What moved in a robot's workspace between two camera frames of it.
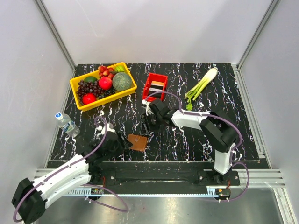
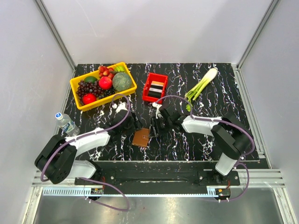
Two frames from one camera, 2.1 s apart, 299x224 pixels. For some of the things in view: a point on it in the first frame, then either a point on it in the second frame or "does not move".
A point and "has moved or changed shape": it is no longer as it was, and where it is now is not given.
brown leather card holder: [139, 142] has moved or changed shape
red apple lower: [88, 98] does not move
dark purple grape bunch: [92, 88] does not move
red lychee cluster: [104, 71] does not move
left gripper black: [124, 143] → [136, 124]
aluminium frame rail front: [249, 178] does not move
